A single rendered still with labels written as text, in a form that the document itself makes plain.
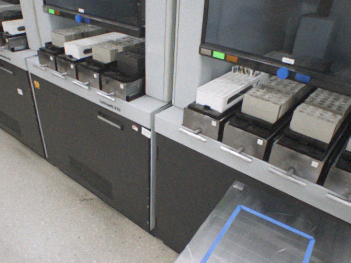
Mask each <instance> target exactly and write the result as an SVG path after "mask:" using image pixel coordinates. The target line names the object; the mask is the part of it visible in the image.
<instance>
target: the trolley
mask: <svg viewBox="0 0 351 263"><path fill-rule="evenodd" d="M174 263H351V228H350V227H347V226H344V225H342V224H340V223H337V222H335V221H333V220H330V219H328V218H325V217H323V216H321V215H318V214H316V213H313V212H311V211H309V210H306V209H303V208H301V207H298V206H296V205H294V204H291V203H289V202H287V201H284V200H282V199H279V198H277V197H274V196H272V195H269V194H267V193H265V192H262V191H260V190H258V189H255V188H253V187H251V186H247V185H245V184H242V183H241V182H239V181H237V180H235V181H234V183H233V185H232V186H231V188H230V189H229V190H228V191H227V193H226V194H225V195H224V197H223V198H222V199H221V200H220V202H218V204H217V205H216V206H215V208H214V209H213V210H212V212H211V213H210V215H209V216H208V218H207V219H206V220H205V222H204V223H203V224H202V226H201V227H200V228H199V230H198V231H197V232H196V233H195V235H194V236H193V237H192V238H191V240H190V241H189V242H188V244H187V245H186V246H185V248H184V249H183V250H182V251H181V253H180V254H179V255H178V257H177V258H176V260H175V261H174Z"/></svg>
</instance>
